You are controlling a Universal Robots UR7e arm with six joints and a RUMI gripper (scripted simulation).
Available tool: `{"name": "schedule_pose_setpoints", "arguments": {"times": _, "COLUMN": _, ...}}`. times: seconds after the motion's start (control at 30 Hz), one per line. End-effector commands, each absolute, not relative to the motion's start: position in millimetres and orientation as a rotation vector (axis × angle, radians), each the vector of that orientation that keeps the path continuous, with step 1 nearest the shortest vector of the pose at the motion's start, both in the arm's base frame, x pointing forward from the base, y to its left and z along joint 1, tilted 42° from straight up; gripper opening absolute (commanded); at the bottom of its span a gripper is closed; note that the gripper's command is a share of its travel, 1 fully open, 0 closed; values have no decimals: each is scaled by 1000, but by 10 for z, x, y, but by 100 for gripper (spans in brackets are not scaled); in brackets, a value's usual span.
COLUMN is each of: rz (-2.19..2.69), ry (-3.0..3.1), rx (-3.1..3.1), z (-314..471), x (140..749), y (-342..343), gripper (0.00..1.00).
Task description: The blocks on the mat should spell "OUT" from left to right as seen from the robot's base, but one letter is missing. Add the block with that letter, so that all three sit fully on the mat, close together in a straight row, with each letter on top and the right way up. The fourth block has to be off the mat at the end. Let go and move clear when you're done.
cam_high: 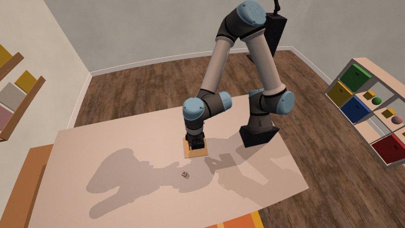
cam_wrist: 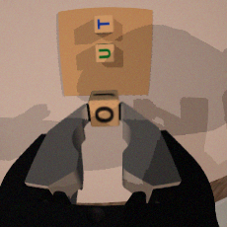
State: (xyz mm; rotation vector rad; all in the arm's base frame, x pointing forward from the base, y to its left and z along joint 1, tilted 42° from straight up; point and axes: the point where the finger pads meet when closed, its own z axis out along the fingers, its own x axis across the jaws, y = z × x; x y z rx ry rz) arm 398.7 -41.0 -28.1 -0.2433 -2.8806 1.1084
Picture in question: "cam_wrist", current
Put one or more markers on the tan mat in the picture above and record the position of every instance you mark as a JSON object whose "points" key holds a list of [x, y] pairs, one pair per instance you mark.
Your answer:
{"points": [[132, 39]]}

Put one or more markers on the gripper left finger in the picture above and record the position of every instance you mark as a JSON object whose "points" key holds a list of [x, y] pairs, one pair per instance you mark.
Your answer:
{"points": [[51, 163]]}

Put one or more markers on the wooden letter block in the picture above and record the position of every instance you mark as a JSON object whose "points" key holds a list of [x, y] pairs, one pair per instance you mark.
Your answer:
{"points": [[104, 24], [104, 52], [103, 106]]}

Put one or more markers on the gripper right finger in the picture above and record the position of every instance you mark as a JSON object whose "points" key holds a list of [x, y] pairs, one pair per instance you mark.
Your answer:
{"points": [[156, 163]]}

